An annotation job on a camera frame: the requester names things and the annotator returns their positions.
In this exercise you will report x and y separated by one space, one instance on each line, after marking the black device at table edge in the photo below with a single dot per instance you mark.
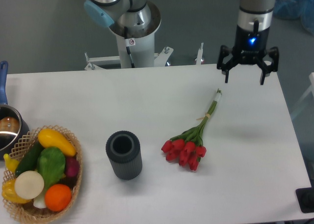
305 197

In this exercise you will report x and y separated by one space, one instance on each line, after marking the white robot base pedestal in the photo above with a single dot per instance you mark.
133 53

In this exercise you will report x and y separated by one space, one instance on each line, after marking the purple red onion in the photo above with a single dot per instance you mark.
71 167

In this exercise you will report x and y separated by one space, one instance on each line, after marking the green lettuce leaf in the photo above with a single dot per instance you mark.
51 166

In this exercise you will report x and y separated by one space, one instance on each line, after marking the woven wicker basket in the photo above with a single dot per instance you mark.
27 213

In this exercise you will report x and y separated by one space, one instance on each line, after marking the blue handled saucepan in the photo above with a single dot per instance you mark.
12 125

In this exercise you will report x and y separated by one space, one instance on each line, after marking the white leek stalk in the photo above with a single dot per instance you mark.
39 201

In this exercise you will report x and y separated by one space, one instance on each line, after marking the yellow bell pepper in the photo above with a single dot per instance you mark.
9 193

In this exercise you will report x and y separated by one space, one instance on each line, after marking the dark grey ribbed vase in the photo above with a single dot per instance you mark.
124 153

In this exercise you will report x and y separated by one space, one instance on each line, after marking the yellow squash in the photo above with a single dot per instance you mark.
52 138

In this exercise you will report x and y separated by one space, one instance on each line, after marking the white round radish slice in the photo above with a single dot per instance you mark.
29 185

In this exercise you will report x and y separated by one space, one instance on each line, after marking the green cucumber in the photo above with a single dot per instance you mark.
29 160

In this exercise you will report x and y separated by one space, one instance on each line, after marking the orange fruit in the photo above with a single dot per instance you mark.
58 197

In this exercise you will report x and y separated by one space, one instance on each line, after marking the blue plastic bag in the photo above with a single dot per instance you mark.
296 9

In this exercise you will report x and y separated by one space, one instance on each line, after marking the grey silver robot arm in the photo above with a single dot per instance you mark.
134 23

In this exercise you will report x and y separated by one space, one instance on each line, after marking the white frame at right edge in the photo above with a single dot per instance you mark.
304 99

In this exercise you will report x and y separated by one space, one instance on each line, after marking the red tulip bouquet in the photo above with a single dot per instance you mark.
188 147

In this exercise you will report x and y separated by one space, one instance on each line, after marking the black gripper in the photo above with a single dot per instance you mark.
250 45

